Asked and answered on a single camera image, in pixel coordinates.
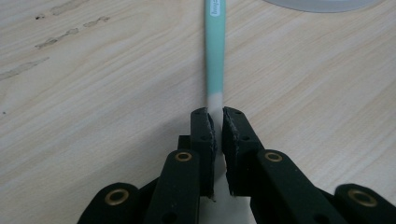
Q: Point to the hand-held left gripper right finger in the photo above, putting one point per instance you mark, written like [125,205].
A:
[239,155]

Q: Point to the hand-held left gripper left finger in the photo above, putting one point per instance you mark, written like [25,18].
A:
[204,149]

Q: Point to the white utensil rack with hooks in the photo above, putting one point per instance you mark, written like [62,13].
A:
[323,4]

